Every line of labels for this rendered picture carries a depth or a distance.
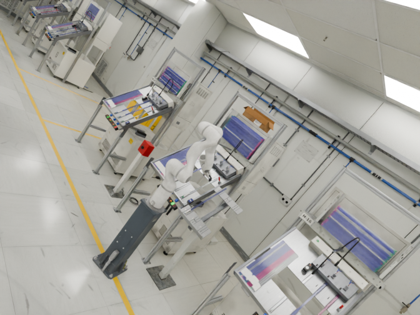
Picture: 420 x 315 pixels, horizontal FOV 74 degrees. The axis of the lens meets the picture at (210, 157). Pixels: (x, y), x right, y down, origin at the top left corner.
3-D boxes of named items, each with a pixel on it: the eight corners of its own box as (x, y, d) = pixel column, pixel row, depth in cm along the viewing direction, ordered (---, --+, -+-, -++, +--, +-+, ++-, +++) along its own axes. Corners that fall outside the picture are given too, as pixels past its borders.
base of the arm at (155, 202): (156, 214, 220) (169, 197, 217) (140, 198, 225) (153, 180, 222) (167, 210, 238) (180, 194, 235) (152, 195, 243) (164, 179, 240)
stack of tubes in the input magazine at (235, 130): (247, 159, 289) (263, 138, 284) (217, 132, 318) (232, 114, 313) (252, 161, 299) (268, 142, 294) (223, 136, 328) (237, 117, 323)
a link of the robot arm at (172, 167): (168, 193, 221) (185, 170, 216) (152, 178, 226) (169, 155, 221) (175, 192, 232) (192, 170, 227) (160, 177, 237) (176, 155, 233)
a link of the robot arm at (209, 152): (222, 150, 235) (210, 174, 255) (217, 138, 246) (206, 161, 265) (212, 150, 232) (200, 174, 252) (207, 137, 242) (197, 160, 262)
